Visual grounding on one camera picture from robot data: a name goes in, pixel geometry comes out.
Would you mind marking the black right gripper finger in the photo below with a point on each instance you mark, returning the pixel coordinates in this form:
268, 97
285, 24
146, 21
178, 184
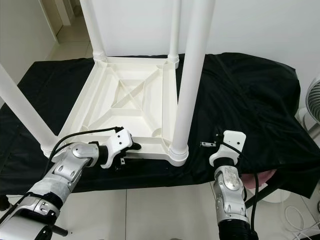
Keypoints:
218, 135

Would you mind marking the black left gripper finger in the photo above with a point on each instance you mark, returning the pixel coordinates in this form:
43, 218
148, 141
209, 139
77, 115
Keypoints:
136, 146

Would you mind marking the white plastic table top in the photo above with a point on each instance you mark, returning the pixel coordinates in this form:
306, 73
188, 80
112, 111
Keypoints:
105, 117

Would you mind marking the white plastic table leg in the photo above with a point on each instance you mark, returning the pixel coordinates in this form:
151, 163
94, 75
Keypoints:
175, 27
92, 27
25, 107
190, 75

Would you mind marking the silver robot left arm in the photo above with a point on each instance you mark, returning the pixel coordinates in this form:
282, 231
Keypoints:
75, 160

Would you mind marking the black table cloth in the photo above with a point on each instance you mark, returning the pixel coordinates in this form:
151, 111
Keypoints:
255, 100

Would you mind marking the pink round object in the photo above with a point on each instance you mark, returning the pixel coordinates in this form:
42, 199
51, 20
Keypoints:
262, 177

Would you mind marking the white round base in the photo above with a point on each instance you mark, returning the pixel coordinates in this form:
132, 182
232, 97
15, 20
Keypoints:
279, 196

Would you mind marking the white standing fan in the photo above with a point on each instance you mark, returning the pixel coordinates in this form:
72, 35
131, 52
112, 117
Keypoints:
312, 100

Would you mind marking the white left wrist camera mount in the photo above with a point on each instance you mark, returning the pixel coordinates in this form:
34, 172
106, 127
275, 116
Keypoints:
117, 140

